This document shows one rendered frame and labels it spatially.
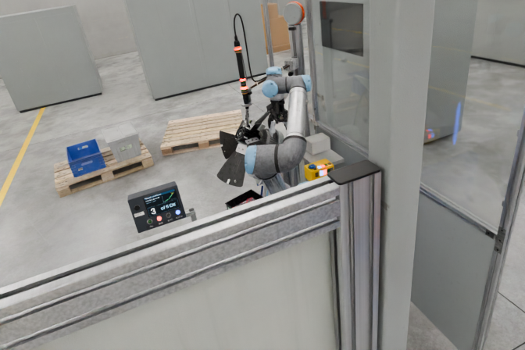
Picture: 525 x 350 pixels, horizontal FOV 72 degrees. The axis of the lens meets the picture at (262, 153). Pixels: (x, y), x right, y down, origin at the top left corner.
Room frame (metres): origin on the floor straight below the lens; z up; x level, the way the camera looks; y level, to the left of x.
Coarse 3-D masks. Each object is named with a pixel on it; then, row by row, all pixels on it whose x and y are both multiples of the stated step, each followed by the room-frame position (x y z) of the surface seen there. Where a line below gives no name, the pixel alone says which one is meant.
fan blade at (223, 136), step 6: (222, 132) 2.54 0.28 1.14; (222, 138) 2.52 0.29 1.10; (228, 138) 2.45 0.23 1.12; (234, 138) 2.40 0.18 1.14; (222, 144) 2.52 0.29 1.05; (228, 144) 2.46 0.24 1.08; (234, 144) 2.41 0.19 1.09; (222, 150) 2.52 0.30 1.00; (228, 150) 2.46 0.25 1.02; (234, 150) 2.42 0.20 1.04; (228, 156) 2.46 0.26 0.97
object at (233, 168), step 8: (232, 160) 2.23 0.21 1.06; (240, 160) 2.21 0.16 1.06; (224, 168) 2.22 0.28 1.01; (232, 168) 2.19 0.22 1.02; (240, 168) 2.18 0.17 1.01; (224, 176) 2.18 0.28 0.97; (232, 176) 2.16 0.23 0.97; (240, 176) 2.14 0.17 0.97; (232, 184) 2.12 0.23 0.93; (240, 184) 2.10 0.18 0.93
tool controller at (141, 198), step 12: (144, 192) 1.66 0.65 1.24; (156, 192) 1.63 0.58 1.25; (168, 192) 1.64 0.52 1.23; (132, 204) 1.58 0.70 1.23; (144, 204) 1.60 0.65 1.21; (156, 204) 1.61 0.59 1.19; (168, 204) 1.62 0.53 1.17; (180, 204) 1.64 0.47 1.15; (144, 216) 1.57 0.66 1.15; (156, 216) 1.59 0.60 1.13; (180, 216) 1.61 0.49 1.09; (144, 228) 1.55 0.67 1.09
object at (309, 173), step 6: (312, 162) 2.01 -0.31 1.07; (318, 162) 2.00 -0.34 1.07; (324, 162) 1.98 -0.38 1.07; (330, 162) 1.97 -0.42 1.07; (306, 168) 1.96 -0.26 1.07; (318, 168) 1.93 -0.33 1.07; (324, 168) 1.93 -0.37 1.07; (306, 174) 1.96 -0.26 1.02; (312, 174) 1.90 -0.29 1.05; (324, 174) 1.93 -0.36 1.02
